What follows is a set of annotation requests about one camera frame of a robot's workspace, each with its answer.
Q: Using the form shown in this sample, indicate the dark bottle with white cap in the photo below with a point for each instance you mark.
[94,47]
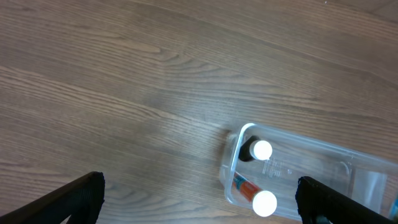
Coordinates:
[255,148]

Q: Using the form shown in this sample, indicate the orange tube with white cap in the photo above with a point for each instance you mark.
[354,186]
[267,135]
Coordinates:
[264,202]

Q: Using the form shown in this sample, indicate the blue lozenge box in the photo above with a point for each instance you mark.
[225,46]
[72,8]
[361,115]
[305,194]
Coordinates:
[393,214]

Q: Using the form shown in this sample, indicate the clear plastic container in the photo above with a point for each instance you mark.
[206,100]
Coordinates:
[364,178]

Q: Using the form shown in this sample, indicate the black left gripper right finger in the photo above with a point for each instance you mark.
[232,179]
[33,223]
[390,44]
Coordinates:
[317,203]

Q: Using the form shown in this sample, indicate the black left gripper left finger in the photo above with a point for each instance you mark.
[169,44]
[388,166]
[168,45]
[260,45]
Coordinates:
[79,201]

